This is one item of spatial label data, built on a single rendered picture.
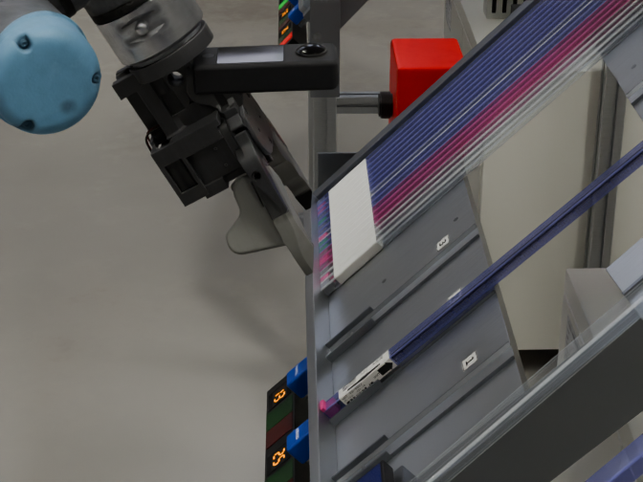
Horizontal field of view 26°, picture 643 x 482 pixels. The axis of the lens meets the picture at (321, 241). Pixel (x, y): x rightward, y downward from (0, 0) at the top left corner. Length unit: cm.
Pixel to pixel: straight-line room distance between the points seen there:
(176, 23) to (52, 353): 181
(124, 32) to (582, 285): 82
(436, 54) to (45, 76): 116
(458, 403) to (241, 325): 179
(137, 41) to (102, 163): 263
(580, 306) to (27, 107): 92
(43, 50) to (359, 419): 48
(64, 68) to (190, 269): 222
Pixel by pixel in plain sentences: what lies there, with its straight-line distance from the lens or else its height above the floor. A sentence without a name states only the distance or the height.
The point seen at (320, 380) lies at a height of 73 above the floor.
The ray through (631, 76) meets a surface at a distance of 131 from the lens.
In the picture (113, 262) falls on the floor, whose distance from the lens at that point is 316.
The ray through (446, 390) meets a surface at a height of 81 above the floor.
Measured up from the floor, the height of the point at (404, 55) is 78.
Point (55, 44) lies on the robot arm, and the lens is 91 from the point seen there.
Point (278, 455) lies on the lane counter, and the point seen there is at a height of 66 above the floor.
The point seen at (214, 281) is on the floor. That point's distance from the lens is 305.
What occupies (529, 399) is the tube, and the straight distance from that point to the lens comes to 87.
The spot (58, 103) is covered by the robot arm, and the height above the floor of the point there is 109.
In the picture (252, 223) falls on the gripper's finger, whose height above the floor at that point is 94.
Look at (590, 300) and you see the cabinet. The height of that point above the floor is 62.
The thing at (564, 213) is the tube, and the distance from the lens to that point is 117.
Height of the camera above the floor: 141
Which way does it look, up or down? 26 degrees down
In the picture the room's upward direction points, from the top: straight up
